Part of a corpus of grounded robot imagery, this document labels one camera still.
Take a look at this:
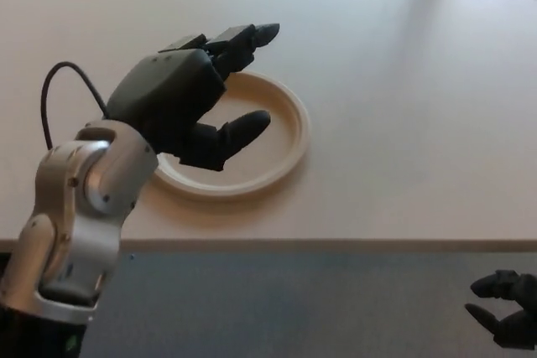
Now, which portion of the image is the beige paper plate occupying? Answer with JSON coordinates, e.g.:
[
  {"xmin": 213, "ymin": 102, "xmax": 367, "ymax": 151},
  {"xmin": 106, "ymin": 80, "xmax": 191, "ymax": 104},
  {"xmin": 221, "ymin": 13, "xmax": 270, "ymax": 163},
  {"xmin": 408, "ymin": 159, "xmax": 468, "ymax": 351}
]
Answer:
[{"xmin": 153, "ymin": 70, "xmax": 313, "ymax": 203}]

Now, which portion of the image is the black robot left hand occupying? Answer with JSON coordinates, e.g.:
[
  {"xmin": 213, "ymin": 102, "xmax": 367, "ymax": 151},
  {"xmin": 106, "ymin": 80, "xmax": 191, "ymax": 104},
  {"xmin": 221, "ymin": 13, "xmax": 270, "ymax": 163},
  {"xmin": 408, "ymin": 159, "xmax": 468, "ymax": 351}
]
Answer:
[{"xmin": 103, "ymin": 22, "xmax": 281, "ymax": 173}]

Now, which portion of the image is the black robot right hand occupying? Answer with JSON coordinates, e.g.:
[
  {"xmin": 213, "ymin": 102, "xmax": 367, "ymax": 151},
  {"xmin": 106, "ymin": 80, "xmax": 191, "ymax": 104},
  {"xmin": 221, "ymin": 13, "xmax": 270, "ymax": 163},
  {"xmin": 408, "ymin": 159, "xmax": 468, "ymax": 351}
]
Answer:
[{"xmin": 464, "ymin": 269, "xmax": 537, "ymax": 349}]

